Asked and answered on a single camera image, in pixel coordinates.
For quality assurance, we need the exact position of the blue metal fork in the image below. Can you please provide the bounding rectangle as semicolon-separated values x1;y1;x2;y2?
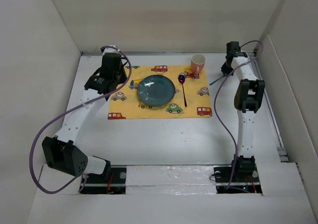
209;75;225;86

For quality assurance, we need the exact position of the pink ceramic mug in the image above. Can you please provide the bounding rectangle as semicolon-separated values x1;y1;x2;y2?
190;54;206;75

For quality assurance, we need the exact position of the yellow car-print placemat cloth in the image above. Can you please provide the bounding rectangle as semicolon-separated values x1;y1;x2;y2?
108;65;212;120

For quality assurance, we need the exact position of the teal ceramic plate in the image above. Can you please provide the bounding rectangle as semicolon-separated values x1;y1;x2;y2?
137;75;175;107

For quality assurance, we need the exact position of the purple metal spoon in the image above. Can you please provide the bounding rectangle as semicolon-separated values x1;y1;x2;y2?
178;73;187;107

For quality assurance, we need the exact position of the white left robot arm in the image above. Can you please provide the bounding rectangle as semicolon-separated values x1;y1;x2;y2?
42;45;130;183

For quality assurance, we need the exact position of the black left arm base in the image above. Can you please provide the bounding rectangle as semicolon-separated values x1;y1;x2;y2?
79;165;127;195

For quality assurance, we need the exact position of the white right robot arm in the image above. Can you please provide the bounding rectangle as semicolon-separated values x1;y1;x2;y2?
221;41;265;182

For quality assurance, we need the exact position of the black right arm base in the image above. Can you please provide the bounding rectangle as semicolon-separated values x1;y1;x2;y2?
209;165;262;194

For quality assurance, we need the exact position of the silver foil tape strip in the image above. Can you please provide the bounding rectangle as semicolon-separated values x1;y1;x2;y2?
125;165;217;195

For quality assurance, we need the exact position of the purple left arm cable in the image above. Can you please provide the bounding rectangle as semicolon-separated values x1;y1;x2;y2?
29;45;132;194

